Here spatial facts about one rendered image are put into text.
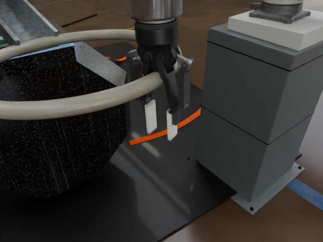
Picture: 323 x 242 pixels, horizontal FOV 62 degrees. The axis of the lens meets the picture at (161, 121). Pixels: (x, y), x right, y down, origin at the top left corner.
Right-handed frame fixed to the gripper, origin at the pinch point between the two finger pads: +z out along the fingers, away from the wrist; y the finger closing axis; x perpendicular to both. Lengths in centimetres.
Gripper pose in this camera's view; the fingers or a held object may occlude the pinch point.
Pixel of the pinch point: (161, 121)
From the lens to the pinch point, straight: 56.4
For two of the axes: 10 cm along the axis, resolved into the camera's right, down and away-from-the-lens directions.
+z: 0.5, 8.5, 5.2
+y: -8.5, -2.4, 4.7
